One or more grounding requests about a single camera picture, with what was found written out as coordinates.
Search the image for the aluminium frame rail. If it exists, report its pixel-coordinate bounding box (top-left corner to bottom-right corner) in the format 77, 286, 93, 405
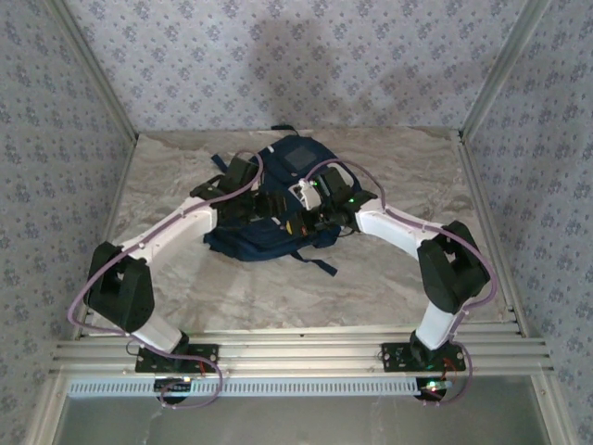
49, 329, 556, 377

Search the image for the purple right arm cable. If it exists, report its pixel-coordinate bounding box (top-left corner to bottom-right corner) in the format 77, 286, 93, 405
303, 159, 499, 410

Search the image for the navy blue backpack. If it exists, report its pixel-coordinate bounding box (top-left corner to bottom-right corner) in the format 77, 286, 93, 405
203, 123, 367, 279

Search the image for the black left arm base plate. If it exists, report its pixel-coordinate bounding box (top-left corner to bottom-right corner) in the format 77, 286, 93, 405
134, 343, 220, 375

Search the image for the aluminium side rail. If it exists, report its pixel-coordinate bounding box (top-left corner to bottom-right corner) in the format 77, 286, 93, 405
456, 132, 532, 337
69, 133, 140, 342

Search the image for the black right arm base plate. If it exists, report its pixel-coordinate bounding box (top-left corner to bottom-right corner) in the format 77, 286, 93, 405
380, 342, 467, 375

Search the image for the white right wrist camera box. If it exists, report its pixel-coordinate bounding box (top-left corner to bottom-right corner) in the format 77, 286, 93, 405
289, 178, 324, 210

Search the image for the aluminium corner post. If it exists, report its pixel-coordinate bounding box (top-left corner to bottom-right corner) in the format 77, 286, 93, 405
44, 0, 140, 143
458, 0, 555, 140

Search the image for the grey slotted cable duct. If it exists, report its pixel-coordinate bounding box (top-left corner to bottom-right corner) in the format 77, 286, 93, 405
67, 377, 421, 399

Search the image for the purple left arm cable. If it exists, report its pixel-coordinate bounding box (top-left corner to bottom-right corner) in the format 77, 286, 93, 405
68, 150, 265, 410

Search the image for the black controller board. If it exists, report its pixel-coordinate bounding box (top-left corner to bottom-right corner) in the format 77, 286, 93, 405
154, 377, 194, 402
415, 377, 453, 402

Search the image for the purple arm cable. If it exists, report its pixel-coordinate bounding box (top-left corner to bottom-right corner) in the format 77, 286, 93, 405
303, 159, 499, 410
68, 150, 265, 410

